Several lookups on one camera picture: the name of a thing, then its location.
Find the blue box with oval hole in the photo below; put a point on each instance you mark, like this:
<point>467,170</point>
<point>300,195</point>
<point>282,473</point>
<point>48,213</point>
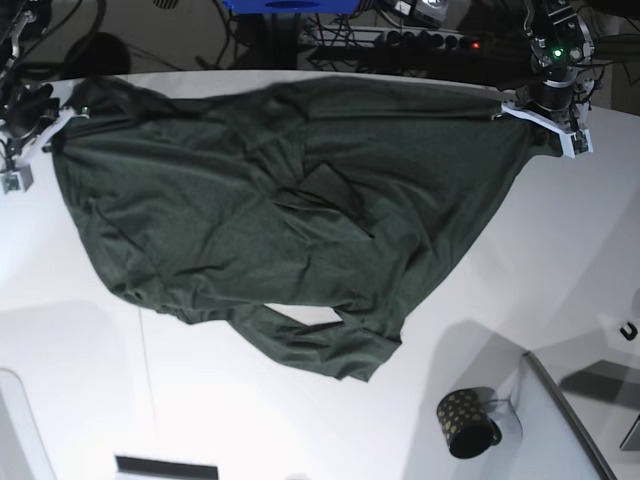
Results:
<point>291,6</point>

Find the black power strip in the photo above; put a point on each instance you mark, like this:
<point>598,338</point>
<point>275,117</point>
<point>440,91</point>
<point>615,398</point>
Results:
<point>370,37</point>

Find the black mug with gold dots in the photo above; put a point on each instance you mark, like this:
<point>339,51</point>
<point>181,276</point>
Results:
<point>466,425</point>

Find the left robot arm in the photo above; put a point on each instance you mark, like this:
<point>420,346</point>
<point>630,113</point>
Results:
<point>558,38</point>

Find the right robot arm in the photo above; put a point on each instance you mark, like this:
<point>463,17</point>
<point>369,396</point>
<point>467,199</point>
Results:
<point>24,26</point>

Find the dark green t-shirt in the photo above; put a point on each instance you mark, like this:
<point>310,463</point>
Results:
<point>312,216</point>

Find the small black hook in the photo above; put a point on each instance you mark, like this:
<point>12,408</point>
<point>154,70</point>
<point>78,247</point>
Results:
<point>629,331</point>

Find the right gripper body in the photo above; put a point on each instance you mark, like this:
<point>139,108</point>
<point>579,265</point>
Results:
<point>26,112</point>

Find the white rounded panel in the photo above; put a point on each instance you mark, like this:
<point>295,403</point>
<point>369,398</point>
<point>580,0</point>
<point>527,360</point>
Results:
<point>23,454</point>

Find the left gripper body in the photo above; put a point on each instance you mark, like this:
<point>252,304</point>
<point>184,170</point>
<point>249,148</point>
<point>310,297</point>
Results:
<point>554,93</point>

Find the grey metal side table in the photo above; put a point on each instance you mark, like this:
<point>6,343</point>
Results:
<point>581,424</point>

